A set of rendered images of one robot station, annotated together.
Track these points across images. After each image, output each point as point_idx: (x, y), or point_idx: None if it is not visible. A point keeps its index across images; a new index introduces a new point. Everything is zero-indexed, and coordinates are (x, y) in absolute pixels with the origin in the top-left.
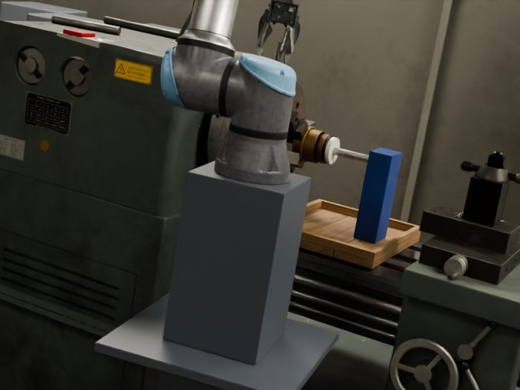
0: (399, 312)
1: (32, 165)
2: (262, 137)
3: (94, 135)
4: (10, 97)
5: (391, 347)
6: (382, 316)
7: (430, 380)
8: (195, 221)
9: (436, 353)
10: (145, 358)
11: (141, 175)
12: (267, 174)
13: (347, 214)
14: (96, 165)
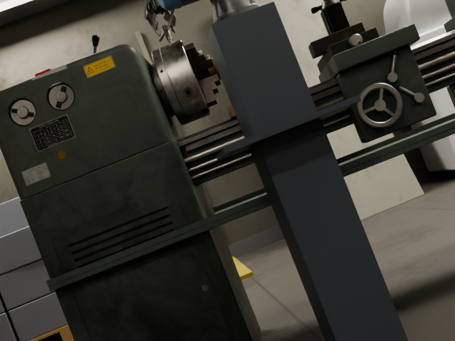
0: (336, 101)
1: (59, 174)
2: None
3: (95, 123)
4: (18, 142)
5: None
6: None
7: (383, 111)
8: (233, 50)
9: (379, 88)
10: (263, 132)
11: (141, 124)
12: (253, 5)
13: None
14: (106, 141)
